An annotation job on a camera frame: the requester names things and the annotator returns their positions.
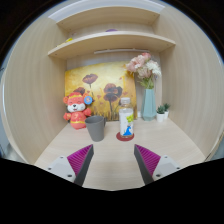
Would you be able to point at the small plant in white pot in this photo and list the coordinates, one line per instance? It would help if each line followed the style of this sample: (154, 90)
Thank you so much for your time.
(167, 111)
(160, 115)

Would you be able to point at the flat round red coaster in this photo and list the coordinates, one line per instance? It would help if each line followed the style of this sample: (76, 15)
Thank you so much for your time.
(120, 138)

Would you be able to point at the pink and white flower bouquet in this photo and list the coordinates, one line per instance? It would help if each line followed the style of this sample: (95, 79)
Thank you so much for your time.
(143, 68)

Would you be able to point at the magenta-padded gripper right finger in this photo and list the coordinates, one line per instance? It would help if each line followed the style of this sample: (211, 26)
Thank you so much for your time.
(165, 165)

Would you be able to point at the wooden shelf unit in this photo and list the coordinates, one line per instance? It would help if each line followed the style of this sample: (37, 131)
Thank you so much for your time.
(110, 41)

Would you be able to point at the red and white plush toy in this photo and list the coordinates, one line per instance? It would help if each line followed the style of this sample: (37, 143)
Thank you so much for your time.
(77, 111)

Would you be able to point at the grey mug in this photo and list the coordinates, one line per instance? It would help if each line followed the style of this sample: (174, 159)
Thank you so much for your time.
(96, 130)

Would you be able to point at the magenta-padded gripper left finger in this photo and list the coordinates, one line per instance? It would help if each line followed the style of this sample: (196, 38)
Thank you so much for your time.
(63, 166)

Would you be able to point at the clear printed water bottle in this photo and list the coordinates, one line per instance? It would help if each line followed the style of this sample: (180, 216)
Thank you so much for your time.
(126, 121)

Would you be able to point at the yellow poppy flower painting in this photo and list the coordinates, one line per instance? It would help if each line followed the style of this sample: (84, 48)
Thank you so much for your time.
(106, 76)

